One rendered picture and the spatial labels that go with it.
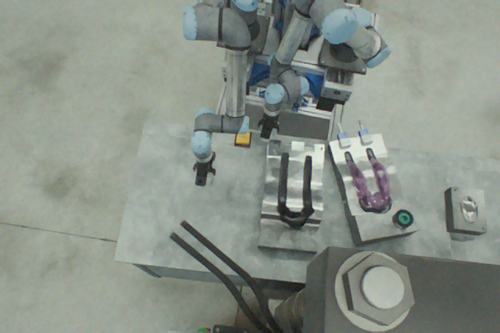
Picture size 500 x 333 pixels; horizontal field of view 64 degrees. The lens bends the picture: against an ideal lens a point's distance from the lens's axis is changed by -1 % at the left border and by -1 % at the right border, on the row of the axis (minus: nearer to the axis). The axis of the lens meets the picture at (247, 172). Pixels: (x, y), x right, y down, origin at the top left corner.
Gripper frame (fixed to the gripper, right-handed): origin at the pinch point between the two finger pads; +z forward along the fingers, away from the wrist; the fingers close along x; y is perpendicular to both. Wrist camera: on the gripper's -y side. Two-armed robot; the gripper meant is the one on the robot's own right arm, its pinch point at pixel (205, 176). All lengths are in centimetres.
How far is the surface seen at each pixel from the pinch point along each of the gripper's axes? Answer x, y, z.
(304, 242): -50, -21, -1
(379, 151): -78, 31, -1
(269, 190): -30.4, -2.1, -6.2
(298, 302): -43, -51, -69
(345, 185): -63, 8, -5
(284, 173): -35.4, 8.6, -3.3
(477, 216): -124, 9, -2
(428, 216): -105, 6, 5
